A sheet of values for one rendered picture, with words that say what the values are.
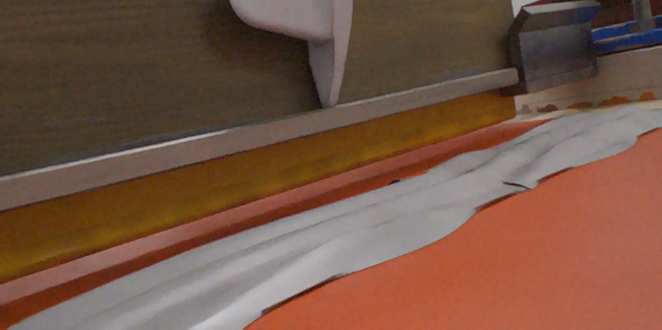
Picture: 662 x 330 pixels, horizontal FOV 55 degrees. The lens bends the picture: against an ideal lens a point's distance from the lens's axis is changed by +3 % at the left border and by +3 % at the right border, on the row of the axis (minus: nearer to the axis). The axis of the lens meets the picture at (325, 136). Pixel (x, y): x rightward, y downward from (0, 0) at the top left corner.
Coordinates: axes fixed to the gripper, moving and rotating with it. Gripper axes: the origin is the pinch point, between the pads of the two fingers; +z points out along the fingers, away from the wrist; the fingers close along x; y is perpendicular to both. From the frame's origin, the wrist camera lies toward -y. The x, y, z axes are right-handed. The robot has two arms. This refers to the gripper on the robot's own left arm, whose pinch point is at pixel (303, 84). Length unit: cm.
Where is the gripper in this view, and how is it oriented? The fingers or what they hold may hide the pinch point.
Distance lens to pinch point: 30.2
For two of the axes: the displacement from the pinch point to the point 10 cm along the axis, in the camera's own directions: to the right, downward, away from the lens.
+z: 1.9, 9.8, 0.8
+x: 6.7, -0.7, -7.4
